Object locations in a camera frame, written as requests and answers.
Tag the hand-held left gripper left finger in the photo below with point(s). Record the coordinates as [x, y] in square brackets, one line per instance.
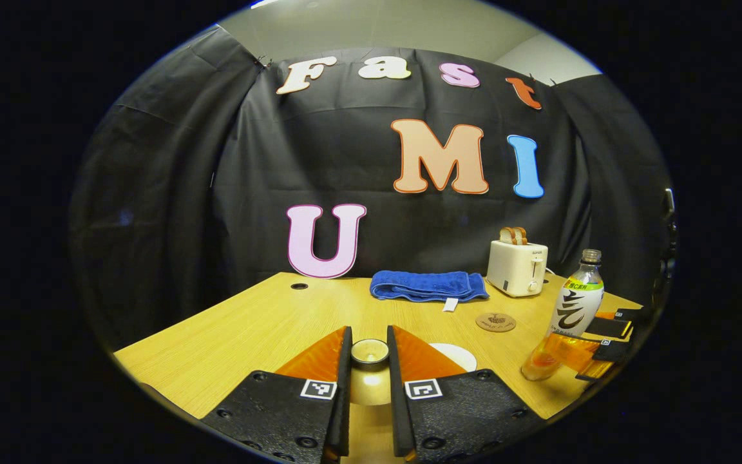
[343, 399]

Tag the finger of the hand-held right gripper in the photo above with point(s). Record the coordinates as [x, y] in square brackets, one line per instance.
[609, 353]
[612, 327]

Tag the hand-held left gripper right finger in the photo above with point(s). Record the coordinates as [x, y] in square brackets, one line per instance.
[397, 406]

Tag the clear labelled water bottle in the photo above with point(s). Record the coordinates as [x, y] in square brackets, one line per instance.
[577, 303]

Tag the pale yellow teacup lid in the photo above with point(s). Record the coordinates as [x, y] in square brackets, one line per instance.
[370, 353]

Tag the pale yellow teacup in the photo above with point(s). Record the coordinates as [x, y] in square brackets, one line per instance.
[455, 356]

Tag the round cork coaster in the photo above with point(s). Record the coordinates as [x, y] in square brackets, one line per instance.
[495, 322]

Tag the cream toaster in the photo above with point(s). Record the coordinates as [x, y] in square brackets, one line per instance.
[516, 267]

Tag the blue towel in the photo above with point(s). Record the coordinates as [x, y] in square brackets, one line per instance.
[426, 285]

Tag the toast bread slice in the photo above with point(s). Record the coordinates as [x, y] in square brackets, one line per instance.
[522, 235]
[506, 236]

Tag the black backdrop cloth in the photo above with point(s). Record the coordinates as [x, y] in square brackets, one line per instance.
[184, 193]

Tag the ceiling light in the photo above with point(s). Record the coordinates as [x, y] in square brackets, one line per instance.
[265, 3]

